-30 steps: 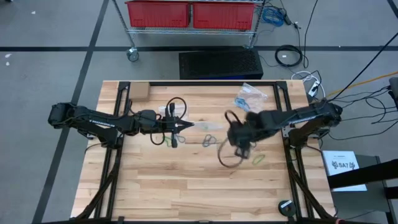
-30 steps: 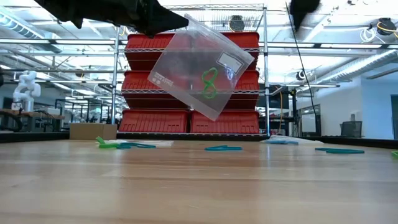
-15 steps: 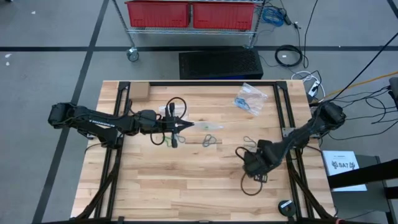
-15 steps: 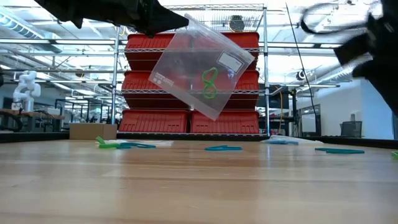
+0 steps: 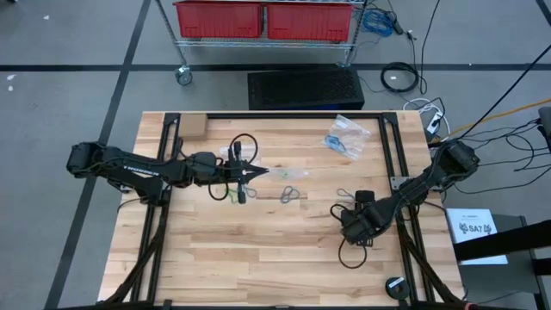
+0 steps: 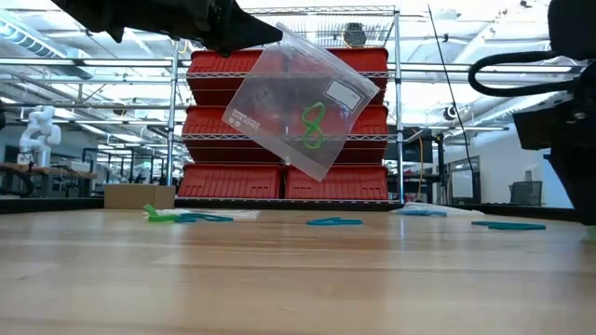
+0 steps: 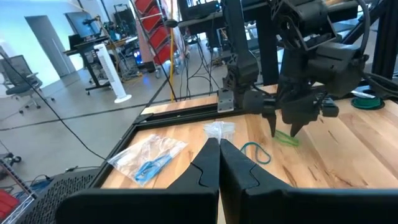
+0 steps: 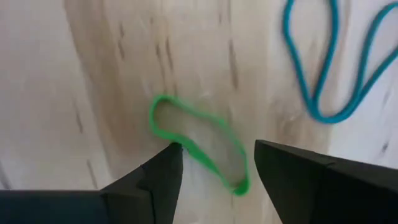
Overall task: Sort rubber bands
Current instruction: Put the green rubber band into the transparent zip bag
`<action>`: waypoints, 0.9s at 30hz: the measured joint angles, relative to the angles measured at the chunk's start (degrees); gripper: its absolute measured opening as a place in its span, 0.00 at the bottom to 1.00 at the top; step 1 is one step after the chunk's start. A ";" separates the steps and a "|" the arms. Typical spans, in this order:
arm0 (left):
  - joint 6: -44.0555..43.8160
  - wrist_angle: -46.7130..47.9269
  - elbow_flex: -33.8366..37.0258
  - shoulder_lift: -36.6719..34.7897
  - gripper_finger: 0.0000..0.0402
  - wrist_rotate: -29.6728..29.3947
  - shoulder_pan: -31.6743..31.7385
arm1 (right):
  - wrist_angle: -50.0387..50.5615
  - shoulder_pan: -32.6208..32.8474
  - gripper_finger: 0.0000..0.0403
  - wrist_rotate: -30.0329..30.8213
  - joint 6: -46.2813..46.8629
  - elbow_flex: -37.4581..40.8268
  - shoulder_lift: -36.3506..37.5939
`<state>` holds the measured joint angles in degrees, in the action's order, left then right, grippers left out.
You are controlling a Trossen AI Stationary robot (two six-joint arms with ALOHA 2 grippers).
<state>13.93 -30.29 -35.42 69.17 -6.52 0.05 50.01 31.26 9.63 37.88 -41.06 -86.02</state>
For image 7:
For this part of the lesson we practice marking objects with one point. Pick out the teal rubber band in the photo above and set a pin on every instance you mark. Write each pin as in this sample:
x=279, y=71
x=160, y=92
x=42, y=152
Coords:
x=252, y=142

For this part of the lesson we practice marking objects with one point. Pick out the grey metal mounting bracket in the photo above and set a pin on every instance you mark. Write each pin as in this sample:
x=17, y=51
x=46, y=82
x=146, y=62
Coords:
x=225, y=101

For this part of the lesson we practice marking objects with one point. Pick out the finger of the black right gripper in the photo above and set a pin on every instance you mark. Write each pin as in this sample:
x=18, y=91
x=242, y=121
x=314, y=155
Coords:
x=273, y=124
x=297, y=129

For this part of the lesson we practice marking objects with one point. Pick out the black perforated computer case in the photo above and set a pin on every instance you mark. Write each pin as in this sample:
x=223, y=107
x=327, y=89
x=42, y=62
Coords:
x=62, y=199

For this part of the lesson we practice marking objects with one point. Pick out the white tower fan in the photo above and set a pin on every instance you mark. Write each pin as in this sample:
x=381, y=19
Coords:
x=109, y=71

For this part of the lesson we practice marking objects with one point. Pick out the grey office chair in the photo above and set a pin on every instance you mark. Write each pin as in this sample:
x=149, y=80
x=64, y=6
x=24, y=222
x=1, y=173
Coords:
x=21, y=90

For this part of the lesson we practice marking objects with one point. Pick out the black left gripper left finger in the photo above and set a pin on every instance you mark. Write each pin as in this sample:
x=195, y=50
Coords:
x=186, y=202

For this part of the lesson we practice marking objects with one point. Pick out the grey door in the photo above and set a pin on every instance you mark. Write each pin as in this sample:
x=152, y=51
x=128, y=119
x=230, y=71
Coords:
x=49, y=46

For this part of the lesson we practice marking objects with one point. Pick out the clear zipper bag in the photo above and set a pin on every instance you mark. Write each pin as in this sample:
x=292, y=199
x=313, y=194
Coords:
x=217, y=129
x=130, y=158

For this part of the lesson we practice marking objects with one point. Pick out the red plastic bin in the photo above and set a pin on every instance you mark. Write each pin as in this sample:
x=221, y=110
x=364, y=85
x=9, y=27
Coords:
x=166, y=54
x=7, y=202
x=144, y=5
x=153, y=20
x=160, y=39

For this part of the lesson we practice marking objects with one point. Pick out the dark green tape roll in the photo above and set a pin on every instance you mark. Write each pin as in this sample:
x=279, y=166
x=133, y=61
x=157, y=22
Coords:
x=368, y=104

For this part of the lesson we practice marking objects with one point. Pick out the black monitor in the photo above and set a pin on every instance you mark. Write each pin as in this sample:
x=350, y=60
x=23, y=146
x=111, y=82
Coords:
x=82, y=25

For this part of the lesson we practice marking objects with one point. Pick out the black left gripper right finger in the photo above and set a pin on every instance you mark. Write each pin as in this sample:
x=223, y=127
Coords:
x=280, y=205

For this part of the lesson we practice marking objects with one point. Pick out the green rubber band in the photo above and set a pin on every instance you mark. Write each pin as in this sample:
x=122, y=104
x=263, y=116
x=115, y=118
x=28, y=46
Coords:
x=289, y=141

